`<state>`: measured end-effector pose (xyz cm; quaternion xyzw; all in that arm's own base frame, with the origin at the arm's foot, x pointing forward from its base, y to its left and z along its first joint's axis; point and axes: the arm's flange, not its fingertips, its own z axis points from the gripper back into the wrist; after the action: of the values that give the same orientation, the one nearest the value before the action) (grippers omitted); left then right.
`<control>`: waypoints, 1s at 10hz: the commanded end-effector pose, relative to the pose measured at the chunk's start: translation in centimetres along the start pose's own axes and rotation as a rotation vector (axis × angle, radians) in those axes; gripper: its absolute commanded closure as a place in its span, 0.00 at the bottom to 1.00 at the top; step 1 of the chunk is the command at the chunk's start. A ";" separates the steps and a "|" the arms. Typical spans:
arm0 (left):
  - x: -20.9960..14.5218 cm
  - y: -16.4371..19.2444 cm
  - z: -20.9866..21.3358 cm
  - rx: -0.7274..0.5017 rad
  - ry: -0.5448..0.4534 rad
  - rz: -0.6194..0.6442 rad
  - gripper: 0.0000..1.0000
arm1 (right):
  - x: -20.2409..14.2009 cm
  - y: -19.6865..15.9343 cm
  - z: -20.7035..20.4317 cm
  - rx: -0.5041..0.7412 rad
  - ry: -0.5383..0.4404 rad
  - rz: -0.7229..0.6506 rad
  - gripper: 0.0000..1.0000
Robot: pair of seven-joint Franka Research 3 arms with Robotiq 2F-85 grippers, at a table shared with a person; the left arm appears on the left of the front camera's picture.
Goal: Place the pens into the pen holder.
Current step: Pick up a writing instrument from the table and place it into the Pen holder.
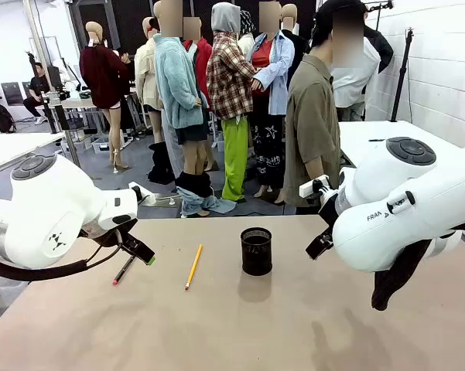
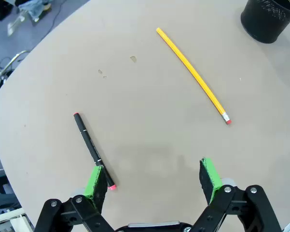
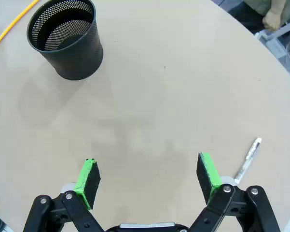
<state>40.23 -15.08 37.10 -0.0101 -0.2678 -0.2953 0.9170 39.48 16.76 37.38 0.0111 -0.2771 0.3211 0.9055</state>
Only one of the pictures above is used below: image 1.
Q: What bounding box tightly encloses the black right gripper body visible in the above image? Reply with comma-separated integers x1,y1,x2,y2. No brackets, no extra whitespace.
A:
317,189,340,229

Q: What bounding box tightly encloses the black pen pink cap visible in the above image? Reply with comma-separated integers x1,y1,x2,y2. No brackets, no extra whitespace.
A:
112,255,135,286

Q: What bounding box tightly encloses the yellow pencil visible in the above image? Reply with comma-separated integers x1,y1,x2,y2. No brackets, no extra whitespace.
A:
184,243,203,291

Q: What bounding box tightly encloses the person's left forearm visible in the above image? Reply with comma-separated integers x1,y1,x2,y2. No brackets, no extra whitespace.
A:
305,156,325,185

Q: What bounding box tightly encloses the black mesh pen holder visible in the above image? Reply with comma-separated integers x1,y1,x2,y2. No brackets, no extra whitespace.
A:
240,226,273,277

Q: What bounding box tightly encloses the person in olive shirt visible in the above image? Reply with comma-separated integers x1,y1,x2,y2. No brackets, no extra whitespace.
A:
283,0,367,216

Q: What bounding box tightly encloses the large white table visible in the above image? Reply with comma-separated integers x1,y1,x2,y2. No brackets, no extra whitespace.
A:
338,120,465,171

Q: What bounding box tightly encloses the grey floor crate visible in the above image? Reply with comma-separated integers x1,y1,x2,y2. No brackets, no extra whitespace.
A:
91,136,113,155

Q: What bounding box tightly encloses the mannequin in white shirt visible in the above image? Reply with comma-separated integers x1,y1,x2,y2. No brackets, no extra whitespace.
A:
331,36,382,121

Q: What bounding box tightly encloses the black tripod stand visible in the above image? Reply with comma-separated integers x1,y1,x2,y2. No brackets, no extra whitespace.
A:
389,26,416,123

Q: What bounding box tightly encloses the mannequin in plaid shirt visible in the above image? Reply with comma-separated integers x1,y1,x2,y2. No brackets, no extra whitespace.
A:
206,2,257,203

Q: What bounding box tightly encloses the white table with grey edge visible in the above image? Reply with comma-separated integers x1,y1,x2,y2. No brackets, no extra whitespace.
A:
0,132,66,175

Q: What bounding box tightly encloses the background workbench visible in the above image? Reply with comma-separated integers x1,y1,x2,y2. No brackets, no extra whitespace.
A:
42,87,105,155

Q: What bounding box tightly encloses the mannequin in blue fleece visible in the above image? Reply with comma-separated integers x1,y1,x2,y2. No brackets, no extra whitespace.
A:
153,0,210,182

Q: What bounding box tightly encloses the mannequin in black jacket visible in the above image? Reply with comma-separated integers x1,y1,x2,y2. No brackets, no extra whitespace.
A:
362,10,395,75

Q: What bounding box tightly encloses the mannequin in maroon sweater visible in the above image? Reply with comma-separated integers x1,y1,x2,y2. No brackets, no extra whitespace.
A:
79,21,132,175

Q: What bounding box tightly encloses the mannequin in cream jacket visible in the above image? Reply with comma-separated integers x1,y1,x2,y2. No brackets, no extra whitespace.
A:
134,15,164,144

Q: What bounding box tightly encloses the seated person in black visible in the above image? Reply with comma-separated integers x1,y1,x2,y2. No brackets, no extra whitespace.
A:
22,62,52,126

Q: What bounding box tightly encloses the black bag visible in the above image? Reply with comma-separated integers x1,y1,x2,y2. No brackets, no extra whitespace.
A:
0,100,17,134

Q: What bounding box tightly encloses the mannequin in red jacket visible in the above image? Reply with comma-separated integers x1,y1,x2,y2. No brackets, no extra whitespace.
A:
182,17,214,113

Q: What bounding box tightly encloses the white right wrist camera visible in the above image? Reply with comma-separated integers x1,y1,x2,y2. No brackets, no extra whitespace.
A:
299,174,330,197

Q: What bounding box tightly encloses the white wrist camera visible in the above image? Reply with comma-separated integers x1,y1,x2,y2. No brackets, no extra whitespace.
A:
128,182,156,206
299,174,330,197

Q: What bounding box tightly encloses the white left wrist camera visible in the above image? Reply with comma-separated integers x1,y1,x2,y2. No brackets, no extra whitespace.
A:
128,182,156,206

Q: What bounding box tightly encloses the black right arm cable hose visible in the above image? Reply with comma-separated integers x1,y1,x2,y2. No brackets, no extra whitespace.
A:
371,238,433,312

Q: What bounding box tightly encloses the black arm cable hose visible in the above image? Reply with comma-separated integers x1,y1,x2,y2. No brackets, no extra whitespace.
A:
0,228,123,282
371,238,433,312

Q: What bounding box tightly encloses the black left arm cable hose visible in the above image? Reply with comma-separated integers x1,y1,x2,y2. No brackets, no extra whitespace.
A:
0,228,123,282

